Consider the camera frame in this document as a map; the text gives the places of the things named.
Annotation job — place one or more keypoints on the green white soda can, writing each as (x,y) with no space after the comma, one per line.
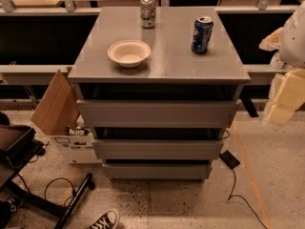
(147,13)

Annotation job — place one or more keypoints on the blue pepsi can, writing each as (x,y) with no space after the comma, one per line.
(202,31)

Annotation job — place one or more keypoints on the grey middle drawer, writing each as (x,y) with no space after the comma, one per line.
(157,149)

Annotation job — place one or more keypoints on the grey drawer cabinet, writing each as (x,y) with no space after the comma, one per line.
(171,72)

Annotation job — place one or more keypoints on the black white sneaker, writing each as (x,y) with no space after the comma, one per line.
(108,220)

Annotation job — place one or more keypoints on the grey drawer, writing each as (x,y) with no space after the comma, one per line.
(157,113)
(157,149)
(156,171)

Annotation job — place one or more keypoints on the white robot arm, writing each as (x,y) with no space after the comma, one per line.
(296,21)

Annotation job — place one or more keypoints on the open cardboard box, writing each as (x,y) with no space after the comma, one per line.
(58,117)

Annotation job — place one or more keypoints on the grey bottom drawer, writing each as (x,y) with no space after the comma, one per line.
(156,171)

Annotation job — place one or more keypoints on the grey top drawer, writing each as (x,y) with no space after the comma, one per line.
(157,113)

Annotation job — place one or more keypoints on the black power adapter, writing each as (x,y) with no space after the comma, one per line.
(229,159)

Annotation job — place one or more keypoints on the white paper bowl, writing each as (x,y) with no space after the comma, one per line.
(129,53)

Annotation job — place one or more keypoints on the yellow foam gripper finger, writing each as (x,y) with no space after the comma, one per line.
(287,91)

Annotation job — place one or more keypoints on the black tray on stand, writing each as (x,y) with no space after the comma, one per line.
(13,138)

